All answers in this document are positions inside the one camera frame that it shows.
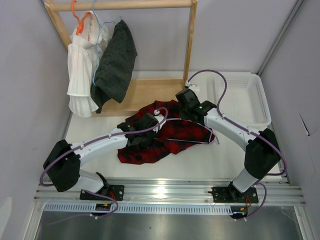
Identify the red plaid skirt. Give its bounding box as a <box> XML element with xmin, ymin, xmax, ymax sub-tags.
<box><xmin>117</xmin><ymin>99</ymin><xmax>215</xmax><ymax>165</ymax></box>

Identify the lilac plastic hanger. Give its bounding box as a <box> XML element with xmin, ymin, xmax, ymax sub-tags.
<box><xmin>155</xmin><ymin>118</ymin><xmax>216</xmax><ymax>149</ymax></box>

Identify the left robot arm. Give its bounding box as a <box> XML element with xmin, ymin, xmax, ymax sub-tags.
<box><xmin>43</xmin><ymin>111</ymin><xmax>166</xmax><ymax>200</ymax></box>

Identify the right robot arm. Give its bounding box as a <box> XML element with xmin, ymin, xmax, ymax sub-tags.
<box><xmin>175</xmin><ymin>88</ymin><xmax>282</xmax><ymax>202</ymax></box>

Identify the light blue hanger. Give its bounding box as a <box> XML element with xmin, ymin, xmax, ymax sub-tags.
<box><xmin>92</xmin><ymin>0</ymin><xmax>122</xmax><ymax>86</ymax></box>

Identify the orange hanger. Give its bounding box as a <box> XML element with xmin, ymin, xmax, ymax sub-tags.
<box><xmin>71</xmin><ymin>0</ymin><xmax>92</xmax><ymax>36</ymax></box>

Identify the wooden clothes rack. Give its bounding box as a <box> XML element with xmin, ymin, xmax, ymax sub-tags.
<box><xmin>44</xmin><ymin>0</ymin><xmax>198</xmax><ymax>117</ymax></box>

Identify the white plastic basket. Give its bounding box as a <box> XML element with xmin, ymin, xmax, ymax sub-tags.
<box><xmin>213</xmin><ymin>72</ymin><xmax>272</xmax><ymax>129</ymax></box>

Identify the dark dotted garment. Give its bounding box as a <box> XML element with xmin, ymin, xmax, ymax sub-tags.
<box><xmin>90</xmin><ymin>20</ymin><xmax>138</xmax><ymax>114</ymax></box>

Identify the white pleated garment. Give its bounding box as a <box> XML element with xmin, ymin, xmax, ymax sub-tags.
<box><xmin>67</xmin><ymin>11</ymin><xmax>110</xmax><ymax>118</ymax></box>

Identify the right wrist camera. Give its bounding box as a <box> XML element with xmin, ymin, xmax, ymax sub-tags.
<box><xmin>184</xmin><ymin>81</ymin><xmax>201</xmax><ymax>93</ymax></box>

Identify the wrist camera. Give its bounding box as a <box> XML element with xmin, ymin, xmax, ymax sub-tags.
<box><xmin>184</xmin><ymin>81</ymin><xmax>201</xmax><ymax>93</ymax></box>
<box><xmin>153</xmin><ymin>109</ymin><xmax>165</xmax><ymax>133</ymax></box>

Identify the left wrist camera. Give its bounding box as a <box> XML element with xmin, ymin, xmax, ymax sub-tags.
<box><xmin>153</xmin><ymin>109</ymin><xmax>165</xmax><ymax>133</ymax></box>

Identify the slotted cable duct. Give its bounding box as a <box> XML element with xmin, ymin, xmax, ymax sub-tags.
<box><xmin>44</xmin><ymin>202</ymin><xmax>233</xmax><ymax>216</ymax></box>

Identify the aluminium mounting rail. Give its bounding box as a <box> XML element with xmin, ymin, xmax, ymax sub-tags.
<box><xmin>33</xmin><ymin>177</ymin><xmax>306</xmax><ymax>205</ymax></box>

